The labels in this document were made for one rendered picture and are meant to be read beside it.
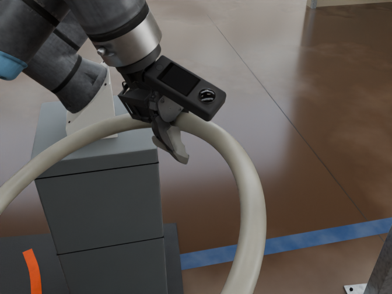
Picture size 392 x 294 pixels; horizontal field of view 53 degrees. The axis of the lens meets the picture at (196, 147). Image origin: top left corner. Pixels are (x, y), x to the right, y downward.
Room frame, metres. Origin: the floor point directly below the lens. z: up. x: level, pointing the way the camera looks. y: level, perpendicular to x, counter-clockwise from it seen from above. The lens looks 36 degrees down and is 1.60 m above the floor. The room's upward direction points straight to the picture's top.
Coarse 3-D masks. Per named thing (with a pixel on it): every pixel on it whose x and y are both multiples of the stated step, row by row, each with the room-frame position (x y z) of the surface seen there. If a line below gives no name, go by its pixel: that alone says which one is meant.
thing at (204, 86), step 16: (160, 64) 0.53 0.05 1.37; (176, 64) 0.53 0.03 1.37; (160, 80) 0.50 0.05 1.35; (176, 80) 0.50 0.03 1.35; (192, 80) 0.51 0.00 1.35; (176, 96) 0.49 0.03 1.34; (192, 96) 0.48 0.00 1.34; (208, 96) 0.48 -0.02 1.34; (224, 96) 0.49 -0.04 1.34; (192, 112) 0.48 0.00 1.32; (208, 112) 0.46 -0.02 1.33
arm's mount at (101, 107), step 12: (108, 72) 1.18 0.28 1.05; (108, 84) 1.10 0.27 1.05; (96, 96) 1.10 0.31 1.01; (108, 96) 1.10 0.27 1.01; (84, 108) 1.09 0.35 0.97; (96, 108) 1.09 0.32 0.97; (108, 108) 1.10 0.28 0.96; (72, 120) 1.08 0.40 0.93; (84, 120) 1.08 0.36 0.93; (96, 120) 1.09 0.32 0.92; (72, 132) 1.07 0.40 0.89
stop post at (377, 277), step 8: (384, 248) 1.04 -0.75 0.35; (384, 256) 1.03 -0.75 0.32; (376, 264) 1.05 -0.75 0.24; (384, 264) 1.01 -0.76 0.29; (376, 272) 1.03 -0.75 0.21; (384, 272) 1.00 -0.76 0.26; (376, 280) 1.02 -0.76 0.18; (384, 280) 0.98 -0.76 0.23; (344, 288) 1.10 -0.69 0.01; (352, 288) 1.09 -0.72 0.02; (360, 288) 1.10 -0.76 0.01; (368, 288) 1.04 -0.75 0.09; (376, 288) 1.00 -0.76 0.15; (384, 288) 0.98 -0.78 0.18
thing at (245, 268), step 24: (120, 120) 0.58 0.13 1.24; (192, 120) 0.51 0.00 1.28; (72, 144) 0.57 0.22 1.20; (216, 144) 0.45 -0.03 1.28; (24, 168) 0.53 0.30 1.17; (240, 168) 0.39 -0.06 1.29; (0, 192) 0.49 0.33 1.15; (240, 192) 0.36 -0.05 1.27; (240, 216) 0.33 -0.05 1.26; (264, 216) 0.32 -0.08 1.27; (240, 240) 0.29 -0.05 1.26; (264, 240) 0.29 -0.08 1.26; (240, 264) 0.26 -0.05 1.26; (240, 288) 0.24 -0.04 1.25
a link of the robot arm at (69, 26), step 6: (66, 18) 1.15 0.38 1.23; (72, 18) 1.16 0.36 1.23; (60, 24) 1.15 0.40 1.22; (66, 24) 1.15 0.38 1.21; (72, 24) 1.16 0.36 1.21; (78, 24) 1.17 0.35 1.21; (60, 30) 1.14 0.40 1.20; (66, 30) 1.15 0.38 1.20; (72, 30) 1.16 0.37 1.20; (78, 30) 1.17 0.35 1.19; (66, 36) 1.14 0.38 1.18; (72, 36) 1.15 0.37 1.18; (78, 36) 1.17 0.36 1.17; (84, 36) 1.18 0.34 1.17; (78, 42) 1.17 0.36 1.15; (84, 42) 1.20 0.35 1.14
